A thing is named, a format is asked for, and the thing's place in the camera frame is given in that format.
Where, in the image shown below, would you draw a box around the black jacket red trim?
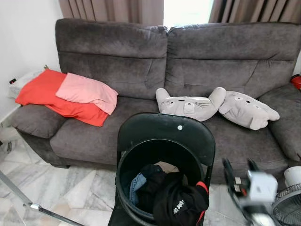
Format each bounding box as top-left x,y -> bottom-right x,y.
136,164 -> 210,226

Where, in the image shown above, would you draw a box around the white standing fan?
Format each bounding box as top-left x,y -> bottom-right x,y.
272,166 -> 301,226

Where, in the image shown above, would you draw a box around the grey cartoon plush cushion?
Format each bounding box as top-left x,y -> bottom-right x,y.
155,87 -> 227,122
218,90 -> 280,131

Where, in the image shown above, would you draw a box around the black round laundry basket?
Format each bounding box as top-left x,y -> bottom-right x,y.
115,138 -> 207,226

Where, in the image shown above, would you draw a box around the blue jeans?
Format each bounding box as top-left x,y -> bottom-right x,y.
128,172 -> 147,206

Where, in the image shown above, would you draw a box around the red fire extinguisher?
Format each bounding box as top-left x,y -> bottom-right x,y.
289,74 -> 301,90

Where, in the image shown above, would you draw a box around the grey fabric sofa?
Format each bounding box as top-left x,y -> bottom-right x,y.
10,18 -> 301,182

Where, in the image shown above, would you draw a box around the brown curtain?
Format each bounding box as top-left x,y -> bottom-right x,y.
58,0 -> 164,26
209,0 -> 301,25

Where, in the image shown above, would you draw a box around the pink pillow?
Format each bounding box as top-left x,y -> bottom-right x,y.
55,73 -> 119,116

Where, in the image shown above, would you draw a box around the red pillow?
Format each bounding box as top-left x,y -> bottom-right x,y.
15,69 -> 110,128

